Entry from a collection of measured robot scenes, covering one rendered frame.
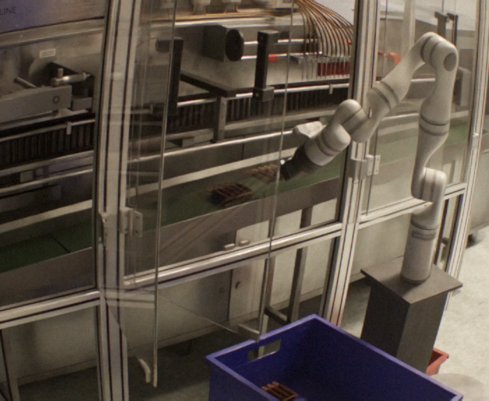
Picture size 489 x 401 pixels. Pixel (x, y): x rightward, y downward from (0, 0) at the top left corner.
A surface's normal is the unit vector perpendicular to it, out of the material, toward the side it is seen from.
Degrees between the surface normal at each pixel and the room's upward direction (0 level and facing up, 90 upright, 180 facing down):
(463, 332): 0
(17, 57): 90
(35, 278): 90
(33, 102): 90
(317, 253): 90
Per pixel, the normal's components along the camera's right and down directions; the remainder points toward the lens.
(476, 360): 0.08, -0.92
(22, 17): 0.63, 0.35
